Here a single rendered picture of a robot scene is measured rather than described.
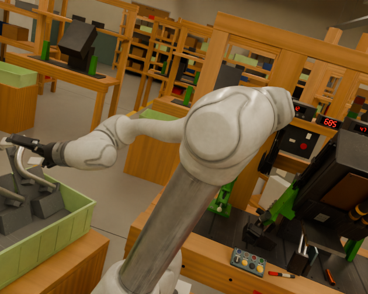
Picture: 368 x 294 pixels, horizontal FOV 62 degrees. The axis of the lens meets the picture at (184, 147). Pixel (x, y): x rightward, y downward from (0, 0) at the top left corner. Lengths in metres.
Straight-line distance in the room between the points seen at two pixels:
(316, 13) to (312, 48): 9.98
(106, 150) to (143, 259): 0.38
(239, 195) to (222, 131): 1.48
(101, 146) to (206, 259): 0.75
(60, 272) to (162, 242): 0.75
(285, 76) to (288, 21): 9.84
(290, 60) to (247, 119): 1.29
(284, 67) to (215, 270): 1.09
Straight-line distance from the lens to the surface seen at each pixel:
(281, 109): 0.68
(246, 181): 1.90
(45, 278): 1.36
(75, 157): 1.01
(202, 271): 1.50
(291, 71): 1.78
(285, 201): 1.54
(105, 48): 12.44
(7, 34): 6.86
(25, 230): 1.48
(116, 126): 1.06
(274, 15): 11.55
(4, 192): 1.41
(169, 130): 0.81
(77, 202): 1.55
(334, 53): 1.80
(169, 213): 0.65
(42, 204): 1.52
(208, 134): 0.49
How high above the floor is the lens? 1.76
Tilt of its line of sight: 19 degrees down
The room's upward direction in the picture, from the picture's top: 17 degrees clockwise
